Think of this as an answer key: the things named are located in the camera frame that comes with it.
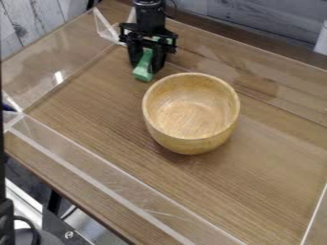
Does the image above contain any blue object at left edge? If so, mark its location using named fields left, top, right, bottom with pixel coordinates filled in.
left=3, top=102, right=17, bottom=112

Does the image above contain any light wooden bowl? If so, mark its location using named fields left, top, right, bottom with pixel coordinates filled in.
left=142, top=73, right=241, bottom=155

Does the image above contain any white object at right edge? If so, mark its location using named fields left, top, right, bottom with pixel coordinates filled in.
left=314, top=20, right=327, bottom=56

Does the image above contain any black cable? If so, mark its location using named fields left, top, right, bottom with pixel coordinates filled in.
left=11, top=215, right=43, bottom=245

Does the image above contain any green rectangular block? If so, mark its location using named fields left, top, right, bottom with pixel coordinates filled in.
left=133, top=36, right=173, bottom=82

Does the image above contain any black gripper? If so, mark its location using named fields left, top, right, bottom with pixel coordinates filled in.
left=119, top=3, right=178, bottom=74

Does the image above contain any black metal bracket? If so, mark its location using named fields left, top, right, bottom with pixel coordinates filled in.
left=41, top=209, right=94, bottom=245

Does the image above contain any clear acrylic tray wall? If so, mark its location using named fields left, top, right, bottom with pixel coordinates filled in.
left=3, top=2, right=327, bottom=245

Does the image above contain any black table leg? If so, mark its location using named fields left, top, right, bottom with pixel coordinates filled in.
left=47, top=190, right=63, bottom=215

